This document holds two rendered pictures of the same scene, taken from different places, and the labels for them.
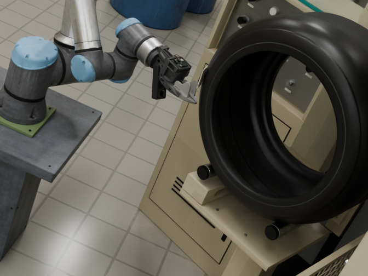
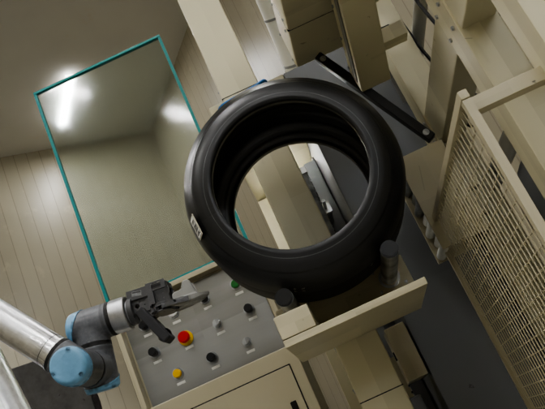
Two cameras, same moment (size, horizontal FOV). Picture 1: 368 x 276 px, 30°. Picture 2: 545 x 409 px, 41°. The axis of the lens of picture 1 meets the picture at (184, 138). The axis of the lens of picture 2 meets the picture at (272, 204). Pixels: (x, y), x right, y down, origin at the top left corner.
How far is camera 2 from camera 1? 1.67 m
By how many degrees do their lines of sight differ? 58
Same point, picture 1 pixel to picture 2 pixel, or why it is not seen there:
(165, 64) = (148, 290)
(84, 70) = (75, 355)
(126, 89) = not seen: outside the picture
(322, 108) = (297, 235)
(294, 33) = (231, 103)
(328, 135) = not seen: hidden behind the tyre
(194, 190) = (294, 322)
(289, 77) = (240, 340)
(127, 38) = (86, 320)
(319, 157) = not seen: hidden behind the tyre
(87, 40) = (51, 336)
